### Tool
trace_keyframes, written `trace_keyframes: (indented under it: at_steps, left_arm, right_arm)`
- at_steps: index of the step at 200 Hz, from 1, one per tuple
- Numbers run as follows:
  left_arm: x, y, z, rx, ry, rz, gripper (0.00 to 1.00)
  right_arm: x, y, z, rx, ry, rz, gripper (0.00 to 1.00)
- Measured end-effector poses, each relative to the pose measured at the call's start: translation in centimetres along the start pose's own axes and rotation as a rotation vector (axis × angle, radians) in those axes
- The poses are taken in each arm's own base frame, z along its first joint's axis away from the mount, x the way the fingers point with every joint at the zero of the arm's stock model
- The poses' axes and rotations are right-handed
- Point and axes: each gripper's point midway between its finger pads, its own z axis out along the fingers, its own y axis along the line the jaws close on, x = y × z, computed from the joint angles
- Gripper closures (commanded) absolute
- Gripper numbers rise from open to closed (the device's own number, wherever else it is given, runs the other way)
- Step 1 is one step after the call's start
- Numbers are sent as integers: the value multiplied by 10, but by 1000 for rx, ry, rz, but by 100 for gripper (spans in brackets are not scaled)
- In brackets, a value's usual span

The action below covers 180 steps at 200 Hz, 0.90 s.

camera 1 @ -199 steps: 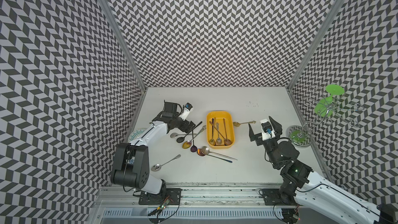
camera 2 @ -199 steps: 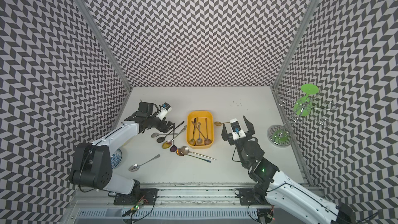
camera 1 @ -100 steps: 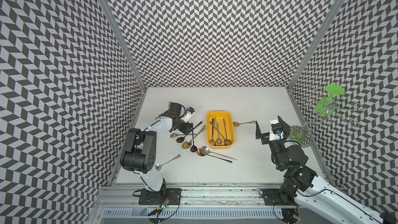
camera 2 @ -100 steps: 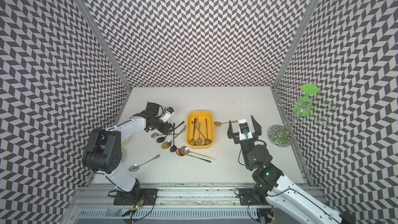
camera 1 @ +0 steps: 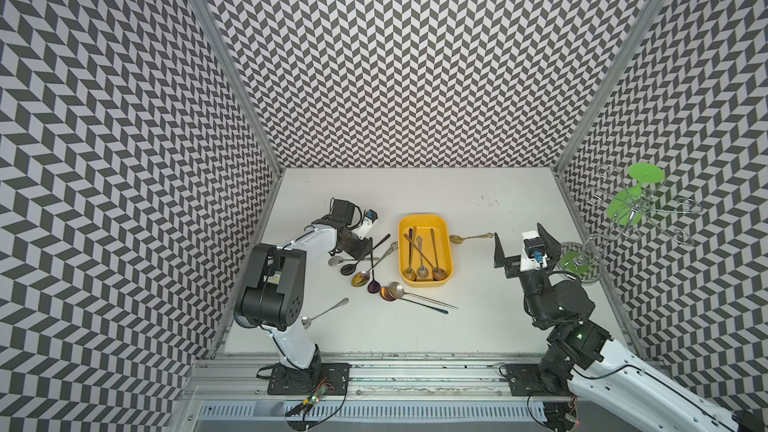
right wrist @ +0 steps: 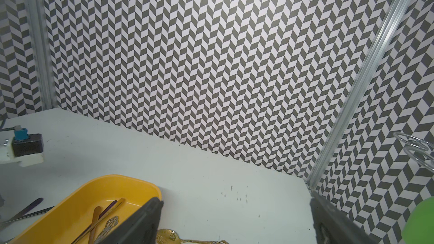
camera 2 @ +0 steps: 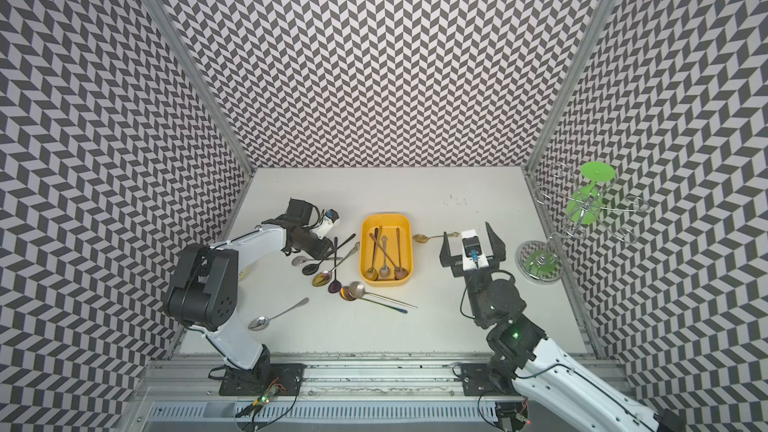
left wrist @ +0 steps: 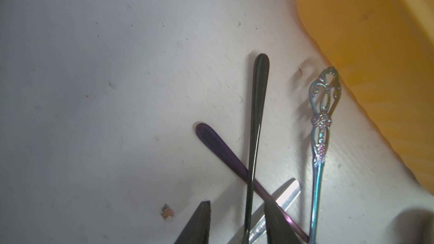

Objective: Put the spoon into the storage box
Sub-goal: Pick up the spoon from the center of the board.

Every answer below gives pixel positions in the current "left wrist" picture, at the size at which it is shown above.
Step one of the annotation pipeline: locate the copper bowl spoon in pile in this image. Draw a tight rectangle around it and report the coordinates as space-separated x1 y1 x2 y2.
249 178 301 244

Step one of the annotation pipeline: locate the yellow plastic storage box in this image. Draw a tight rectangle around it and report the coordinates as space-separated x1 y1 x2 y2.
297 0 434 192

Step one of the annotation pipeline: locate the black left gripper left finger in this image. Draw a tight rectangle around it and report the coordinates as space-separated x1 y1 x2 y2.
175 201 211 244

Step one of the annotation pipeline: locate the black handled spoon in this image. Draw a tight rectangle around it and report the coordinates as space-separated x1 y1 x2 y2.
242 53 270 244

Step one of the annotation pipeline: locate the gold bowl spoon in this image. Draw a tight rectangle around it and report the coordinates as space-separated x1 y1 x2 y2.
309 67 341 244

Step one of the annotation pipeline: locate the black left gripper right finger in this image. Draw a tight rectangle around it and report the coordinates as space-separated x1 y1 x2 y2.
264 201 301 244

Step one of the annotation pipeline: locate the dark purple spoon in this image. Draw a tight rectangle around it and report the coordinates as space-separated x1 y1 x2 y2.
196 123 309 243

